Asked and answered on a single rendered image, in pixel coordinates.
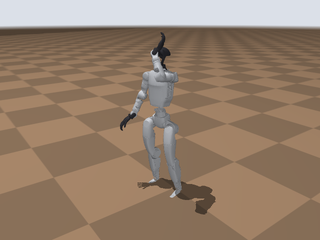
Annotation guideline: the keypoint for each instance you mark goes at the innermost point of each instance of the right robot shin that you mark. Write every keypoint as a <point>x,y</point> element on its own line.
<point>155,166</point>

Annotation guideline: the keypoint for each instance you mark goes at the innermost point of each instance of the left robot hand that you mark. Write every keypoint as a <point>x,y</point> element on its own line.
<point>160,45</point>

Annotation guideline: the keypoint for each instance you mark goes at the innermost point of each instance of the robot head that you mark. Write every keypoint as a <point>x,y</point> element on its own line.
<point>163,53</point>

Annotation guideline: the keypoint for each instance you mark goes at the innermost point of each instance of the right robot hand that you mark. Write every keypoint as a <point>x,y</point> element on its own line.
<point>124,122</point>

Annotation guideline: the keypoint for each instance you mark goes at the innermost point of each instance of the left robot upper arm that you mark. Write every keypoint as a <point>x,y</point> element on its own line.
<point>170,77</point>

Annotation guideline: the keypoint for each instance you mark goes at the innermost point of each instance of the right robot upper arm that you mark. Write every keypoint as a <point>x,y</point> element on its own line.
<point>144,86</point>

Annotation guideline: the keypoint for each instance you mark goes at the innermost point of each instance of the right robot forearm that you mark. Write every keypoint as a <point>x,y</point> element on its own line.
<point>137,106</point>

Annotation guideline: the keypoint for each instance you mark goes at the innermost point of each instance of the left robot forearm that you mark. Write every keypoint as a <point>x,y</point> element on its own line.
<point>157,64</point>

